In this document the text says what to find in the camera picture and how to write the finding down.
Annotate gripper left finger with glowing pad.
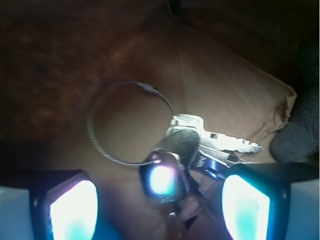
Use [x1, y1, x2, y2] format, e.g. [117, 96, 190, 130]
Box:
[0, 170, 98, 240]

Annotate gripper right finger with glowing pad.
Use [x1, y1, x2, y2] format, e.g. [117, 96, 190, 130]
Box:
[221, 162, 320, 240]

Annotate silver keys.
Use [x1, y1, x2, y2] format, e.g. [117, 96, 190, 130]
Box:
[85, 81, 263, 239]

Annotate grey stuffed toy animal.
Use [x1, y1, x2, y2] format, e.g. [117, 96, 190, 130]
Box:
[270, 39, 320, 163]

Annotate brown paper bag liner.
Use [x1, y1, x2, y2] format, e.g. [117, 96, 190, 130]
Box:
[0, 0, 320, 240]

